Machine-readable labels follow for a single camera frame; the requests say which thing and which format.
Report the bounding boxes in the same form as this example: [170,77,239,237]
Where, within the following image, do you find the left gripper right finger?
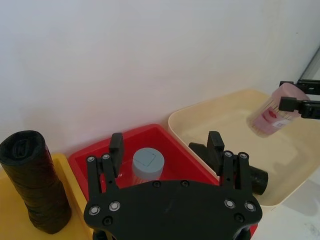
[206,131,251,193]

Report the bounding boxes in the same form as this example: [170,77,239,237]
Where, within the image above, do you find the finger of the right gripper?
[279,79,320,96]
[278,96,320,120]

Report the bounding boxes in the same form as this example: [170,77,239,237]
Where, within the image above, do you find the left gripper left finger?
[86,132,125,201]

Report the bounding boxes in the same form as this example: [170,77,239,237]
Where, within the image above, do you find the toothpick jar pink lid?
[246,83,311,137]

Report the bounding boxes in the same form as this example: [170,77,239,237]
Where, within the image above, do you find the red plastic tray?
[67,124,260,240]

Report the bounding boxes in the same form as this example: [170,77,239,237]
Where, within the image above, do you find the cream plastic tray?
[167,87,318,207]

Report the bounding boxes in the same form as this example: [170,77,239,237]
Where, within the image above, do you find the black bag roll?
[0,129,72,230]
[188,141,270,196]

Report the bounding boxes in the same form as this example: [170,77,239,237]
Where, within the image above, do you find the yellow plastic tray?
[0,152,95,240]

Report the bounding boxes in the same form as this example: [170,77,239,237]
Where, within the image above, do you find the grey metal frame strip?
[298,44,320,81]

